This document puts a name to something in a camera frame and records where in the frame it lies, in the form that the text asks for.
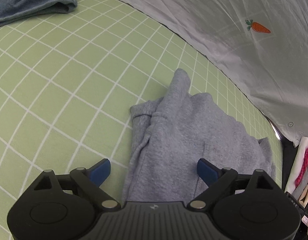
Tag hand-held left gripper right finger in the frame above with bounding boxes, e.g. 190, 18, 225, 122
186, 158, 279, 209

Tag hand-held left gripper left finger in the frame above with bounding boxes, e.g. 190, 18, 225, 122
32, 158, 120, 209

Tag grey hooded sweatshirt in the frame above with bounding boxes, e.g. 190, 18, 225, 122
122, 68, 277, 203

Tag stack of folded clothes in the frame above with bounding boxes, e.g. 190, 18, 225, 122
284, 136, 308, 193

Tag pile of clothes at edge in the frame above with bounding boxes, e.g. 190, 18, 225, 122
279, 132, 308, 240

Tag grey folded garment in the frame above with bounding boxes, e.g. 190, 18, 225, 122
291, 177, 306, 198

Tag green grid mat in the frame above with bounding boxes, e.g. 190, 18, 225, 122
0, 0, 285, 230

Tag carrot print grey sheet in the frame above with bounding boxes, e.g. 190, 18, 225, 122
79, 0, 308, 147

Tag blue denim jeans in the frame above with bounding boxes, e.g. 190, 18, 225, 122
0, 0, 80, 29

